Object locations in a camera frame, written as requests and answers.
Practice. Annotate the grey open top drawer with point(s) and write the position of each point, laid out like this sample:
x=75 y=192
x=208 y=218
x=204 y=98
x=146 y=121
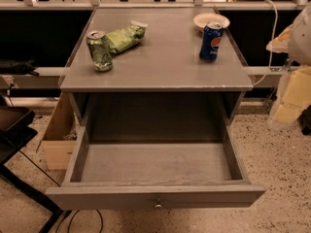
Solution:
x=136 y=148

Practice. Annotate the cardboard box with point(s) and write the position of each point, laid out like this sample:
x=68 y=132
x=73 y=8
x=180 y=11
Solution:
x=56 y=142

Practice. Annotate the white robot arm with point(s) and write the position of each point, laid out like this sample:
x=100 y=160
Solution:
x=299 y=44

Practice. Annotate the green chip bag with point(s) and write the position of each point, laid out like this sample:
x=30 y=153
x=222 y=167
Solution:
x=123 y=39

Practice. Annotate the blue pepsi can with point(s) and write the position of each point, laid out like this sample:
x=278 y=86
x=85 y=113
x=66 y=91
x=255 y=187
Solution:
x=212 y=35

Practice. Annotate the white paper bowl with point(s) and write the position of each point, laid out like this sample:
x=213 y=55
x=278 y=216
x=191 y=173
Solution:
x=201 y=20

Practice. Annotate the grey cabinet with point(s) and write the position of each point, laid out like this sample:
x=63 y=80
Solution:
x=167 y=59

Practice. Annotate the green soda can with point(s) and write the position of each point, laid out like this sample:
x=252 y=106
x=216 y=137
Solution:
x=99 y=49

